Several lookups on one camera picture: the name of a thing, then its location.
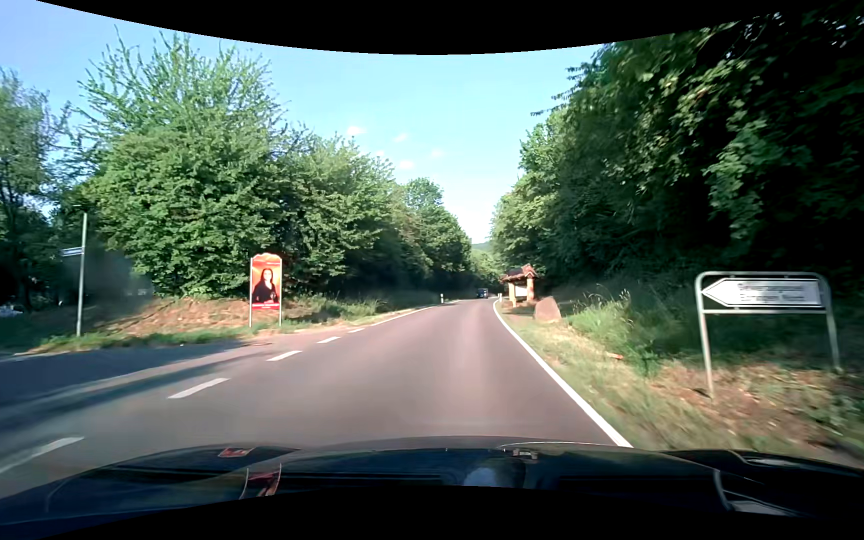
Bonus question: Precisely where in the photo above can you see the grass verge with dry patches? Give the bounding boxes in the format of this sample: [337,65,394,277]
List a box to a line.
[493,296,864,478]

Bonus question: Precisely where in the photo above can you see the street name sign on pole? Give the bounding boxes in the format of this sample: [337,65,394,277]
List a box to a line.
[61,212,90,338]

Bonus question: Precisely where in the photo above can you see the road markings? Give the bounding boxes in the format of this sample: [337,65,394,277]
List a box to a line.
[0,297,633,487]

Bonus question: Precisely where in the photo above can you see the white arrow direction sign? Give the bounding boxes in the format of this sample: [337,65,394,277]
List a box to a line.
[694,270,843,399]

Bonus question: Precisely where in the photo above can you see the grey asphalt road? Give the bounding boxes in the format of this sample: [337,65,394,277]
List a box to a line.
[0,297,617,519]

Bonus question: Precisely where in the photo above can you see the wooden roofed shelter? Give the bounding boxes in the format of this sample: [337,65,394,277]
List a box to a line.
[499,264,540,309]

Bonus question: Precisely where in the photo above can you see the wood of dense trees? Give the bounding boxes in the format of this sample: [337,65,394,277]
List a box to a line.
[490,0,864,301]

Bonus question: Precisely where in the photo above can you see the car's own bonnet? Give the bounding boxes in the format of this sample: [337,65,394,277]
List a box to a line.
[0,436,864,535]

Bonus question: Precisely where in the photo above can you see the red billboard on posts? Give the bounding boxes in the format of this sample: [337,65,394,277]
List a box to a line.
[248,252,284,329]

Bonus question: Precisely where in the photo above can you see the grass bank with brown earth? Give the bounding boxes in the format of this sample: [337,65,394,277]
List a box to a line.
[0,288,471,355]

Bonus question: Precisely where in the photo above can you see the row of trees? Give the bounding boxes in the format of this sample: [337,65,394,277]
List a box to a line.
[0,33,504,320]

